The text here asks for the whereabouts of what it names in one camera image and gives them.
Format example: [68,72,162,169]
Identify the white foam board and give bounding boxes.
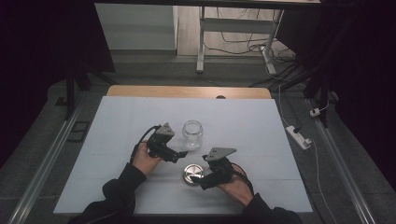
[53,95,314,217]

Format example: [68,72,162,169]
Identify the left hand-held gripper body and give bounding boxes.
[146,122,181,164]

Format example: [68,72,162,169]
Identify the black metal stand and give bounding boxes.
[54,60,117,121]
[270,60,339,129]

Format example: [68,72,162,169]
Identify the black rectangular floor frame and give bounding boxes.
[66,120,92,144]

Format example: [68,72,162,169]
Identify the tangled black floor cables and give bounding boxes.
[204,7,298,63]

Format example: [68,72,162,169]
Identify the white power strip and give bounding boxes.
[285,125,313,151]

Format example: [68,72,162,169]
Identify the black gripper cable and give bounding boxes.
[230,161,256,196]
[128,124,163,166]

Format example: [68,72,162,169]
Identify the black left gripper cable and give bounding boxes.
[128,124,163,166]

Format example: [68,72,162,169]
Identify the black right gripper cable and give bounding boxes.
[230,161,256,196]

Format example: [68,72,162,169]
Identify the person's right hand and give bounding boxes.
[217,169,255,208]

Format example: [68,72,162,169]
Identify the thin white cable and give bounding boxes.
[277,83,340,224]

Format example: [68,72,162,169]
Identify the person's left hand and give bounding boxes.
[132,141,163,177]

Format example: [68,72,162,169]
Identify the aluminium floor rail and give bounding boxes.
[7,101,87,224]
[306,98,377,224]

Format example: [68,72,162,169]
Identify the silver metal jar lid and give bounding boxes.
[182,163,205,187]

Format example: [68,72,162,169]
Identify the clear glass jar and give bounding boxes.
[181,119,205,152]

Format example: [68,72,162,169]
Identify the white desk frame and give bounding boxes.
[195,6,285,76]

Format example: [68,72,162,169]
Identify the wooden table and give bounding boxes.
[106,85,273,101]

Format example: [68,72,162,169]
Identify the dark curtain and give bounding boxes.
[275,0,396,190]
[0,0,116,169]

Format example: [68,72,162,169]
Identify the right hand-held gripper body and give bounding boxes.
[204,147,238,189]

